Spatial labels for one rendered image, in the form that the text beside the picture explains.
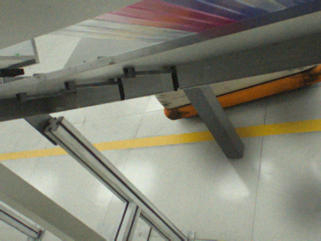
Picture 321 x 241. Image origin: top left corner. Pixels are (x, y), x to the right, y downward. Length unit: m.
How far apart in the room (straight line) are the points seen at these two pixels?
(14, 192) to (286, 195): 0.79
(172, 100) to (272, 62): 0.93
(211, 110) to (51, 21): 0.98
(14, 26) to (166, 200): 1.22
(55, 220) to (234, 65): 0.77
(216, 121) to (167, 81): 0.60
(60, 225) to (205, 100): 0.57
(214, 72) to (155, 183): 0.94
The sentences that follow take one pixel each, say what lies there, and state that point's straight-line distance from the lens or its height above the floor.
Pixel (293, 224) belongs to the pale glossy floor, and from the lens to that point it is 1.17.
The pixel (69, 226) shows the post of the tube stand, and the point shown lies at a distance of 1.18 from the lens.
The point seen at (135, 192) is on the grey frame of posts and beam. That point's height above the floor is 0.33.
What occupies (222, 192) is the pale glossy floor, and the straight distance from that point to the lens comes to 1.29.
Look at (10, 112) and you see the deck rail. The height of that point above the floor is 0.75.
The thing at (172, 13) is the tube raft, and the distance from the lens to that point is 0.26.
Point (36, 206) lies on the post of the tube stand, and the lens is 1.10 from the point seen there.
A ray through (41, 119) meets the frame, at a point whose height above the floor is 0.66.
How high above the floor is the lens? 1.03
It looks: 38 degrees down
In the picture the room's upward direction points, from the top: 37 degrees counter-clockwise
